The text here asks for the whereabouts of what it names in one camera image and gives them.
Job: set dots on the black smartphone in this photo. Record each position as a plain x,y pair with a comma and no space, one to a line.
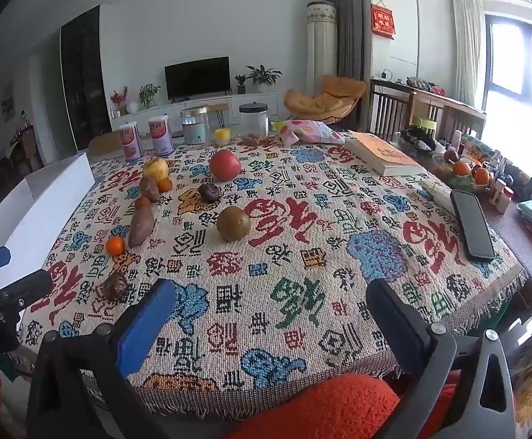
477,240

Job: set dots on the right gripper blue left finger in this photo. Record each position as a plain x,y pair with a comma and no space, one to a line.
135,332

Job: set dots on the green-brown round fruit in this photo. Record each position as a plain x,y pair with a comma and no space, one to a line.
233,224

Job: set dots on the potted plant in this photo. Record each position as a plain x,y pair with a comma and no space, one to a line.
147,95
263,78

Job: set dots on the potted plant left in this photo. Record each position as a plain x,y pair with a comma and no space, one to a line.
147,95

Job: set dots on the orange book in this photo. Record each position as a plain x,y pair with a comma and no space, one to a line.
385,159

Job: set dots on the yellow small cup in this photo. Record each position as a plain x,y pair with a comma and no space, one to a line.
222,137

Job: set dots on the red apple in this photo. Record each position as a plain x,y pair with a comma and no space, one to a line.
224,165

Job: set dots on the glass jar blue label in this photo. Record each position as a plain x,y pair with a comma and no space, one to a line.
195,125

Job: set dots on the potted plant right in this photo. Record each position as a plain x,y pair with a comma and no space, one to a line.
263,78

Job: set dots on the small orange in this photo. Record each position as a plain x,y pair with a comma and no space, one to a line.
165,185
142,202
115,246

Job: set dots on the orange lounge chair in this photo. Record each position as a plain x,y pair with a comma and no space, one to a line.
338,98

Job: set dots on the fruit bowl with oranges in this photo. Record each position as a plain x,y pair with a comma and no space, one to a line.
461,173

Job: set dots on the small orange front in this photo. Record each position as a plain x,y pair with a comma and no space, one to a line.
115,246

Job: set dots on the white tv cabinet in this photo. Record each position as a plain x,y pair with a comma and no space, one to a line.
223,111

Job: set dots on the red fuzzy sleeve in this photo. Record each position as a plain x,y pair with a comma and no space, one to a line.
347,406

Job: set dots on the black display cabinet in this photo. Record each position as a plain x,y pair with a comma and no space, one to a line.
84,94

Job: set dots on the white cardboard box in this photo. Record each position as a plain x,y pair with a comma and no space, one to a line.
33,214

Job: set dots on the brown wrinkled fruit front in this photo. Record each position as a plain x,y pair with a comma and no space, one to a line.
114,287

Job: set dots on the purple label can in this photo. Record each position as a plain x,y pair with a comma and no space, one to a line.
159,131

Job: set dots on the wooden bench chair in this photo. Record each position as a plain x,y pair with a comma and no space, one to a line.
393,106

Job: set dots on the black television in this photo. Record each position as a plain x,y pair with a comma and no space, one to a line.
197,77

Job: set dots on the long sweet potato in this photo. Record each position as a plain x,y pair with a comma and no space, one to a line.
141,227

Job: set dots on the short sweet potato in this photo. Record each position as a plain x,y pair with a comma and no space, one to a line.
149,188

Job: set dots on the yellow pear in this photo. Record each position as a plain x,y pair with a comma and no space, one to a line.
156,168

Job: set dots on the red wall calendar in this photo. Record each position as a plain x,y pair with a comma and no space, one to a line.
382,22

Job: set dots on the red flower vase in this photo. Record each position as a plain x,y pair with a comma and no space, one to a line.
119,100

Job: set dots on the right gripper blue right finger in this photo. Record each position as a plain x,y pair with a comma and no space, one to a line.
403,328

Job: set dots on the white standing air conditioner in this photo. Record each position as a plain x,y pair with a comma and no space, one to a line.
321,44

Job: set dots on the patterned woven tablecloth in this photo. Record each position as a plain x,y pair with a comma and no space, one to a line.
257,320

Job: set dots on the clear jar black lid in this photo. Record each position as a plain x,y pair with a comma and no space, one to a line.
254,118

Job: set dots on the grey curtain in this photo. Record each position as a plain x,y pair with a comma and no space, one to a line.
354,54

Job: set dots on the red label can left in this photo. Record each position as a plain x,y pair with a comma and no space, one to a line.
130,141

